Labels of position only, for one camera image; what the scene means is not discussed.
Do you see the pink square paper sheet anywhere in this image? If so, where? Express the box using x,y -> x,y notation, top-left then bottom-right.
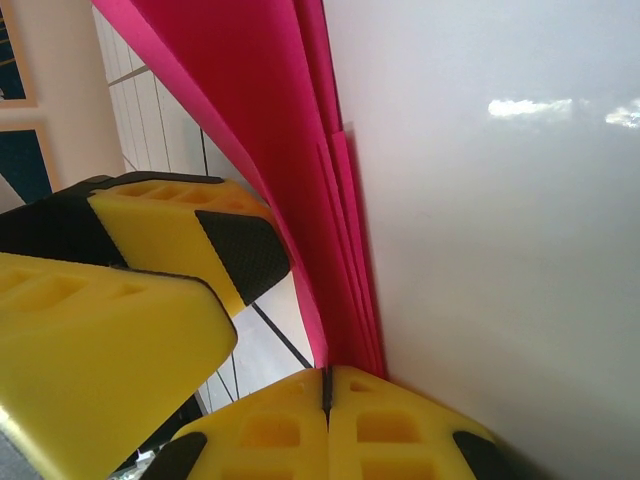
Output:
91,0 -> 389,376

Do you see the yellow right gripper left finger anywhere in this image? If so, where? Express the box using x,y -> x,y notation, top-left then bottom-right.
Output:
107,367 -> 330,480

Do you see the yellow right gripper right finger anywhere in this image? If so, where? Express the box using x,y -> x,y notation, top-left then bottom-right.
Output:
327,364 -> 549,480

